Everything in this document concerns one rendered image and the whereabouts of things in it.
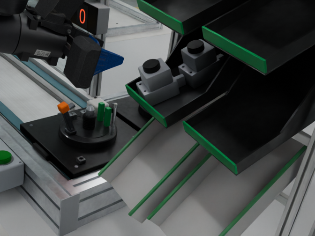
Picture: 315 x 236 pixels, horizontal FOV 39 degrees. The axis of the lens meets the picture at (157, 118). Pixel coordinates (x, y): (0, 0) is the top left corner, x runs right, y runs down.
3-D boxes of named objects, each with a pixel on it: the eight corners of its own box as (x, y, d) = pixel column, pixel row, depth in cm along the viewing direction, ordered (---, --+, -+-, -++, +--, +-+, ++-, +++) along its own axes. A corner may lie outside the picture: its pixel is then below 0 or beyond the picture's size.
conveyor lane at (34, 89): (71, 213, 99) (74, 178, 95) (-65, 71, 150) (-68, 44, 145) (162, 174, 118) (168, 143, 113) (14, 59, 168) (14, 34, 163)
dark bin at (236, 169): (236, 176, 64) (230, 141, 59) (184, 131, 73) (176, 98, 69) (368, 84, 72) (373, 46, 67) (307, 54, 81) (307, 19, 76)
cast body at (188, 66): (194, 89, 79) (187, 57, 74) (180, 79, 82) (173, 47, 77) (231, 67, 81) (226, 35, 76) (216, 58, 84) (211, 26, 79)
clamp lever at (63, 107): (69, 133, 103) (61, 108, 98) (64, 129, 104) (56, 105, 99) (82, 124, 105) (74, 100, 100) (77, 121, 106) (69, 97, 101)
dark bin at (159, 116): (166, 129, 73) (156, 95, 68) (128, 94, 82) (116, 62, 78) (290, 51, 81) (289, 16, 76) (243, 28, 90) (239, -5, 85)
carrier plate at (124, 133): (72, 181, 95) (73, 173, 94) (19, 130, 109) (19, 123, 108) (154, 151, 111) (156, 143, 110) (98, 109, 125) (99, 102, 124)
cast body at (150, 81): (147, 108, 78) (138, 77, 73) (139, 95, 81) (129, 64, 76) (190, 89, 79) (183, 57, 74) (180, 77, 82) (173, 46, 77)
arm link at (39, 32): (29, 83, 53) (43, 35, 51) (-11, 30, 66) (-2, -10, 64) (90, 91, 58) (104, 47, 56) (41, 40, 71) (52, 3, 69)
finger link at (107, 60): (85, 83, 60) (98, 41, 58) (74, 72, 62) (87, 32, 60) (127, 88, 64) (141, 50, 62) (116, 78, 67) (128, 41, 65)
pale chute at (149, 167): (142, 224, 81) (129, 215, 78) (109, 182, 91) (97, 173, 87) (246, 114, 82) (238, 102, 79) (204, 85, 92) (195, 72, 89)
